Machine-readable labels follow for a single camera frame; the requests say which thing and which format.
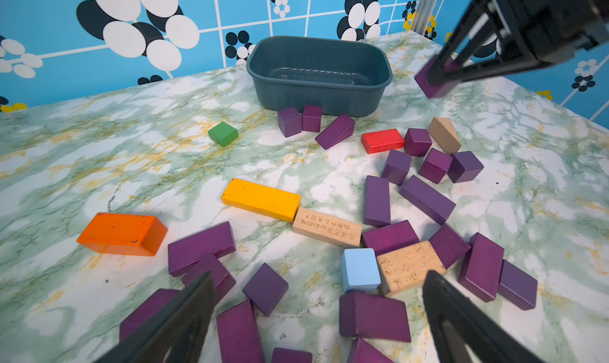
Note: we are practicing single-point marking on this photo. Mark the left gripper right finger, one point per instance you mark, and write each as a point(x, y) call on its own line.
point(458, 327)

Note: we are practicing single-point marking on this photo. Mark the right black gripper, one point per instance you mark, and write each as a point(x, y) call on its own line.
point(541, 31)

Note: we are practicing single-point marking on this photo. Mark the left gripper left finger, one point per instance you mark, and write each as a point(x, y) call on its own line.
point(176, 333)

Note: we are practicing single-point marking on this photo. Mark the purple cube brick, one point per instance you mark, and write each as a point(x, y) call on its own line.
point(433, 91)
point(465, 166)

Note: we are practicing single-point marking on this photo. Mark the dark teal storage bin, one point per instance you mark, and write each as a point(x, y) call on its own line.
point(341, 77)

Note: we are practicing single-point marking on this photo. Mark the purple wedge near bin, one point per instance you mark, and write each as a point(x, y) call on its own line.
point(339, 130)

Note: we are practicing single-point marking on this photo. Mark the purple cube bin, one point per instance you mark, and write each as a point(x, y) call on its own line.
point(289, 121)
point(311, 118)

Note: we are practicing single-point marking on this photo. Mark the natural wood square brick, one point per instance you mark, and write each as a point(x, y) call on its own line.
point(407, 267)

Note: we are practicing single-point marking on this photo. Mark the natural wood wedge brick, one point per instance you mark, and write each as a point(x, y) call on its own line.
point(444, 133)

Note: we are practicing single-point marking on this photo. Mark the purple brick left cluster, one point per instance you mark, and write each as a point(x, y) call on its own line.
point(184, 253)

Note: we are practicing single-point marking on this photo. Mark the purple brick front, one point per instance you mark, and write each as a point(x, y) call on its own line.
point(373, 317)

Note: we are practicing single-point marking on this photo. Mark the orange brick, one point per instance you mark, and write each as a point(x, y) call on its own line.
point(111, 233)

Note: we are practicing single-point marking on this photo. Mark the purple cube beside red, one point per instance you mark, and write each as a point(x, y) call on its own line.
point(417, 142)

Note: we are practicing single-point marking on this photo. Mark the light blue brick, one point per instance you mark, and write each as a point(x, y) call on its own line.
point(359, 270)

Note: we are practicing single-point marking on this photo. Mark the red flat brick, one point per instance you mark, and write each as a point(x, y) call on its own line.
point(381, 141)

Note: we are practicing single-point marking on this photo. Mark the purple long brick centre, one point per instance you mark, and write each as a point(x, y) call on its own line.
point(427, 199)

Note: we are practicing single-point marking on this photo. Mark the purple long brick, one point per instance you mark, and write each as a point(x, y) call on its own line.
point(427, 199)
point(377, 202)

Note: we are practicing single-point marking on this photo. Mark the yellow long brick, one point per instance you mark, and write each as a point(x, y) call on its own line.
point(262, 200)

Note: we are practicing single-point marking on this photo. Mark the engraved natural wood brick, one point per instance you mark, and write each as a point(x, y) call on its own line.
point(327, 228)

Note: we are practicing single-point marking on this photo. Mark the green cube brick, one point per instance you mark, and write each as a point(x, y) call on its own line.
point(223, 134)

